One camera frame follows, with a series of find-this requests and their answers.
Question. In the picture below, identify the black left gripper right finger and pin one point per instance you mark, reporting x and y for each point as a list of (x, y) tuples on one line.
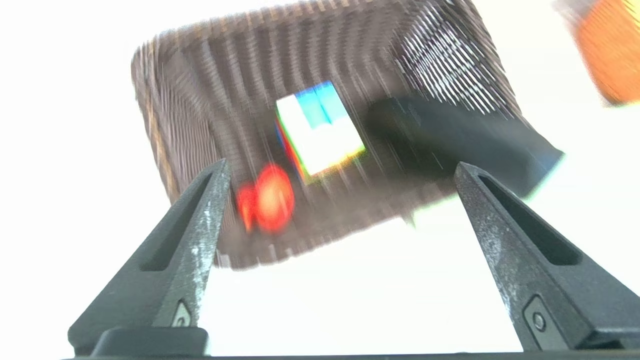
[(540, 280)]

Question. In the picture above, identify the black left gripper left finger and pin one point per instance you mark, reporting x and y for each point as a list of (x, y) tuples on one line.
[(170, 270)]

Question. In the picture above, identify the red rubber duck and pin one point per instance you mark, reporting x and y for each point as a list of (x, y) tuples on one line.
[(267, 200)]

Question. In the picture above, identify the black glasses case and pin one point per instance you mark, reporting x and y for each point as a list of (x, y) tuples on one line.
[(465, 137)]

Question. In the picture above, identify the multicoloured puzzle cube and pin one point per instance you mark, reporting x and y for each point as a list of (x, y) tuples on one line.
[(320, 135)]

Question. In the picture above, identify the dark brown wicker basket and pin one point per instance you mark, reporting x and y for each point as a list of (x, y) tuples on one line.
[(240, 100)]

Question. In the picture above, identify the orange wicker basket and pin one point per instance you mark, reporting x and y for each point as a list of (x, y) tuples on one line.
[(607, 50)]

